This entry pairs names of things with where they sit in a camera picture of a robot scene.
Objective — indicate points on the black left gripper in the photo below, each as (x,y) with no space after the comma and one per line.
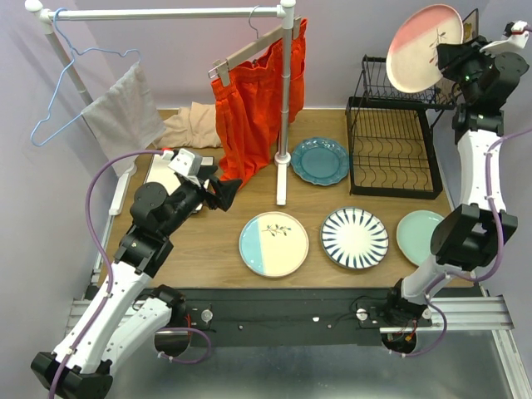
(225,190)

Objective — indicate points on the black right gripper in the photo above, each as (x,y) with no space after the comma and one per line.
(450,54)

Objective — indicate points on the flower pattern square plate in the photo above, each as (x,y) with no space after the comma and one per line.
(469,25)

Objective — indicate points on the pink round plate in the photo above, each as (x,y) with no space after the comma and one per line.
(412,60)

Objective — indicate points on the light blue round plate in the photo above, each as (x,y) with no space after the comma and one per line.
(273,244)

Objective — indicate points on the teal scalloped ceramic plate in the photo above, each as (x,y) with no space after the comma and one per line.
(320,161)

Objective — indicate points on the blue striped round plate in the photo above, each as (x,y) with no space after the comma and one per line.
(354,238)

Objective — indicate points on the floral round plate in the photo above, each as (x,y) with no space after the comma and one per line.
(414,233)

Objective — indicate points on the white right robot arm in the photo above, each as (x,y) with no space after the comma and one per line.
(474,234)

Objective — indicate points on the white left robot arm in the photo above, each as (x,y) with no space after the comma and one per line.
(85,362)

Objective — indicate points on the white clothes rack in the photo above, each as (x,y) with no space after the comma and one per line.
(47,19)

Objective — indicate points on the beige cloth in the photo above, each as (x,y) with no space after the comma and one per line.
(191,126)

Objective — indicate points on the orange shorts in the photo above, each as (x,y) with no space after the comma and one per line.
(248,114)

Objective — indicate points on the grey towel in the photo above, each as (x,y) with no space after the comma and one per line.
(125,118)

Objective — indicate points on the wooden clip hanger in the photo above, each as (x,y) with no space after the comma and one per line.
(287,31)

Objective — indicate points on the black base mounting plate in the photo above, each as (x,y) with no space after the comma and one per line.
(274,317)

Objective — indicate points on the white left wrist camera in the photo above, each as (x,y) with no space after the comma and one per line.
(186,164)

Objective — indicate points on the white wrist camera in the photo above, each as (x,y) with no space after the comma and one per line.
(186,164)
(515,37)

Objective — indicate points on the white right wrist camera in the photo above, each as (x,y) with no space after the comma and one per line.
(515,37)

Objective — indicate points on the black wire dish rack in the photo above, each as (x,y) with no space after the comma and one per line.
(390,137)

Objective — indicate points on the aluminium rail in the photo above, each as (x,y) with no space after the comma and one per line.
(462,314)

